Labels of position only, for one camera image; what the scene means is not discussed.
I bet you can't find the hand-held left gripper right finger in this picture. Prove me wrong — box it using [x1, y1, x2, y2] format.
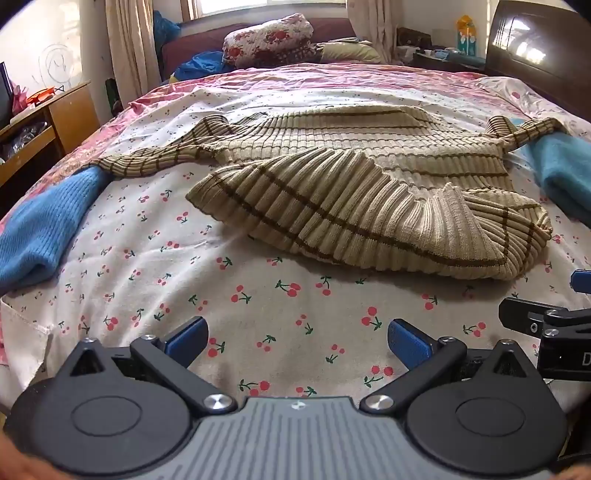
[359, 318, 539, 415]

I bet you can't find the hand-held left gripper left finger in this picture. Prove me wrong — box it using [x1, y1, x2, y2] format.
[69, 316, 237, 415]

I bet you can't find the beige striped knit sweater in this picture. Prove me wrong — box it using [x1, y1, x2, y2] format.
[90, 105, 571, 282]

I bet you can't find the light blue garment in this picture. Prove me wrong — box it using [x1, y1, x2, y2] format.
[526, 131, 591, 222]

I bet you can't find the blue knit garment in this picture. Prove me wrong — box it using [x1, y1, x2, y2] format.
[0, 166, 109, 294]

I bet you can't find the dark wooden headboard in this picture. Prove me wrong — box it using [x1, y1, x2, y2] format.
[485, 0, 591, 125]

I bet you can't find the wooden side cabinet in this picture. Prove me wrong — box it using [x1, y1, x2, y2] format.
[0, 80, 93, 190]

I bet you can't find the dark nightstand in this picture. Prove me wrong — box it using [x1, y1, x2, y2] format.
[397, 27, 488, 73]

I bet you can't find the crumpled blue cloth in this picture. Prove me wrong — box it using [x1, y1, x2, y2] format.
[173, 51, 227, 83]

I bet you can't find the pink patterned bed cover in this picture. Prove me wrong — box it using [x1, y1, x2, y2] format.
[0, 62, 591, 259]

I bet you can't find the orange toy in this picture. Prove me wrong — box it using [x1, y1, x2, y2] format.
[25, 85, 65, 106]

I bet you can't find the pink bag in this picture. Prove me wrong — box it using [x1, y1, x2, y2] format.
[10, 83, 31, 116]

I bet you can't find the olive pillow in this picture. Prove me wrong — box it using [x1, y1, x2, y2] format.
[316, 39, 384, 64]

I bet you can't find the maroon sofa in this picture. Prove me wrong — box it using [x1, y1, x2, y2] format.
[159, 17, 358, 81]

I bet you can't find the beige curtain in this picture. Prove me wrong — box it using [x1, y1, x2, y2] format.
[105, 0, 162, 109]
[346, 0, 404, 63]

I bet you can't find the floral pillow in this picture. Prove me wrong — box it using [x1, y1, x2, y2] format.
[223, 13, 315, 69]

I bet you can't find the blue bag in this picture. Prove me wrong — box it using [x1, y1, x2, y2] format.
[152, 10, 182, 47]

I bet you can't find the window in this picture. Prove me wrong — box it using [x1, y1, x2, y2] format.
[189, 0, 352, 21]

